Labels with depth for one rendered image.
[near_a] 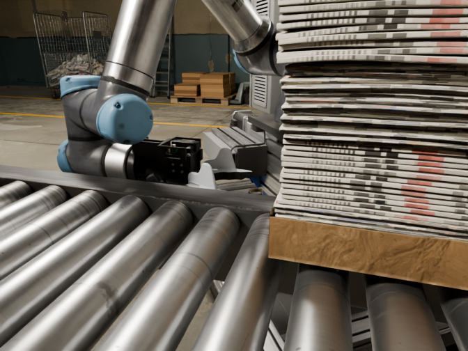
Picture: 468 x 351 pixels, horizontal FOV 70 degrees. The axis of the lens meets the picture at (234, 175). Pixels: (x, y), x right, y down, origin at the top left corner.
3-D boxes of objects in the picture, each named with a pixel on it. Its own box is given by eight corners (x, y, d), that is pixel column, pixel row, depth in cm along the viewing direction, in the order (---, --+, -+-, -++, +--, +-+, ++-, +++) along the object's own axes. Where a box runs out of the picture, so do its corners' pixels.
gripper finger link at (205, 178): (222, 172, 49) (182, 159, 54) (222, 209, 51) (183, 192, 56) (237, 167, 51) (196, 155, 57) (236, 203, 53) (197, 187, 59)
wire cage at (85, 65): (118, 97, 761) (108, 14, 701) (95, 102, 687) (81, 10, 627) (74, 95, 792) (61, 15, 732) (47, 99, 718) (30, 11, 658)
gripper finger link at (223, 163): (253, 149, 61) (202, 151, 59) (251, 179, 63) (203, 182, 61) (248, 145, 64) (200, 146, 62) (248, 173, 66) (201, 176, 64)
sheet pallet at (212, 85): (239, 99, 707) (239, 72, 688) (228, 106, 633) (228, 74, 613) (186, 97, 739) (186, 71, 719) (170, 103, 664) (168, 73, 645)
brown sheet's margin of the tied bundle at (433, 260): (400, 173, 52) (405, 147, 51) (464, 291, 26) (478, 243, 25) (298, 164, 56) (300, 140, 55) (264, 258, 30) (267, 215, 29)
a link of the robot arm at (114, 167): (107, 187, 61) (131, 173, 68) (129, 191, 60) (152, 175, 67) (102, 147, 58) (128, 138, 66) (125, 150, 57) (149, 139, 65)
